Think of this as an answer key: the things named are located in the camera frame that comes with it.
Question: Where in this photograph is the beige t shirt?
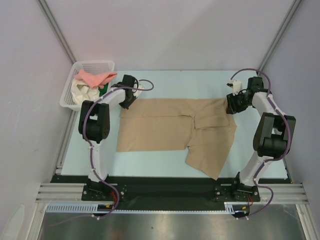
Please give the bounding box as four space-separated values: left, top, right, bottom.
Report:
116 98 237 180

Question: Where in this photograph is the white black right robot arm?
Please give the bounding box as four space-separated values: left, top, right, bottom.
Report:
226 76 296 202

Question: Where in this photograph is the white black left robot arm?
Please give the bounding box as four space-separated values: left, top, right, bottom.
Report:
78 74 141 201

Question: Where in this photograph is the green cloth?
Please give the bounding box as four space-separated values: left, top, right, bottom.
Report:
98 83 109 97

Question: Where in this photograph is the pink cloth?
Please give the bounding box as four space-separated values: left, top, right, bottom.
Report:
74 69 118 89

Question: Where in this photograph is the cream white cloth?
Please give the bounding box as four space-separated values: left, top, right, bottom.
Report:
70 78 100 105

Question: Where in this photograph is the white plastic basket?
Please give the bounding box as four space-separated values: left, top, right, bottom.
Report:
59 60 115 111

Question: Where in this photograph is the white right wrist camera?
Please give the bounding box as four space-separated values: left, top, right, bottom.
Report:
226 79 243 96

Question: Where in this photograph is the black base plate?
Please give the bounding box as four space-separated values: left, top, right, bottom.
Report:
50 175 295 212

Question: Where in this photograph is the white slotted cable duct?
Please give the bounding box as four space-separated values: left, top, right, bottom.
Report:
46 203 235 215

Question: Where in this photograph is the right aluminium corner post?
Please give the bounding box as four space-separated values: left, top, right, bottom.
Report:
258 0 304 72

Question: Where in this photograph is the aluminium corner post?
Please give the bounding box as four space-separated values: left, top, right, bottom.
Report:
258 0 304 72
36 0 77 64

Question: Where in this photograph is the left aluminium corner post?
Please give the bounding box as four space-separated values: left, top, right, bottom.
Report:
36 0 77 64

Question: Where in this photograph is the aluminium front rail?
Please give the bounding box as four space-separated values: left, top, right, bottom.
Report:
35 183 309 205

